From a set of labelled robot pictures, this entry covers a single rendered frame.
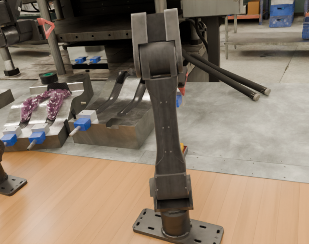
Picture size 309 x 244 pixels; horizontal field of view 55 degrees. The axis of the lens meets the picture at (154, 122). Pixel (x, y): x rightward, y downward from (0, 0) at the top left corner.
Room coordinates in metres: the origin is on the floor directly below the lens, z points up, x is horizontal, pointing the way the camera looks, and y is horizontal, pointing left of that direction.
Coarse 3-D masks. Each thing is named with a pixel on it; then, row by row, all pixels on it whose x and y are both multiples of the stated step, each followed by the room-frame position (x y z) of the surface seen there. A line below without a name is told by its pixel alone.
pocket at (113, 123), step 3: (111, 120) 0.92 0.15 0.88; (114, 120) 0.92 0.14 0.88; (117, 120) 0.91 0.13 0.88; (120, 120) 0.91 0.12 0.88; (123, 120) 0.90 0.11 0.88; (108, 123) 0.90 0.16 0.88; (111, 123) 0.92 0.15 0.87; (114, 123) 0.92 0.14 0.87; (117, 123) 0.91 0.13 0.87; (120, 123) 0.91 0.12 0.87; (108, 126) 0.90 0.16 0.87; (111, 126) 0.91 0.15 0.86; (114, 126) 0.91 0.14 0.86; (117, 126) 0.90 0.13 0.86
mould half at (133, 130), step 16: (112, 80) 1.21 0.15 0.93; (128, 80) 1.18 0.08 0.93; (128, 96) 1.09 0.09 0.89; (144, 96) 1.07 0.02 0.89; (112, 112) 0.97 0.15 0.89; (144, 112) 0.94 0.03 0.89; (96, 128) 0.90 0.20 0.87; (128, 128) 0.85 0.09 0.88; (144, 128) 0.90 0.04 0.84; (96, 144) 0.90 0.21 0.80; (112, 144) 0.88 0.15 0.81; (128, 144) 0.85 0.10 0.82
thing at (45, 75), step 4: (48, 72) 1.42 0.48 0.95; (52, 72) 1.41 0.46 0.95; (40, 76) 1.36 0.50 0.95; (44, 76) 1.35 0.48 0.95; (48, 76) 1.35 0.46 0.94; (52, 76) 1.35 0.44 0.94; (56, 76) 1.37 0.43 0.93; (44, 80) 1.34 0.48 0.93; (48, 80) 1.34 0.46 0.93; (52, 80) 1.35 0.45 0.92; (56, 80) 1.37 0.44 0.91
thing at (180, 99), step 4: (180, 92) 0.91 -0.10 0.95; (176, 96) 0.90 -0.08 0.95; (180, 96) 0.90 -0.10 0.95; (184, 96) 0.92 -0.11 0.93; (176, 100) 0.87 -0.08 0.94; (180, 100) 0.89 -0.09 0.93; (184, 100) 0.92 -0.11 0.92; (176, 104) 0.87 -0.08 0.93; (180, 104) 0.89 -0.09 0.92; (184, 104) 0.91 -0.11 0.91
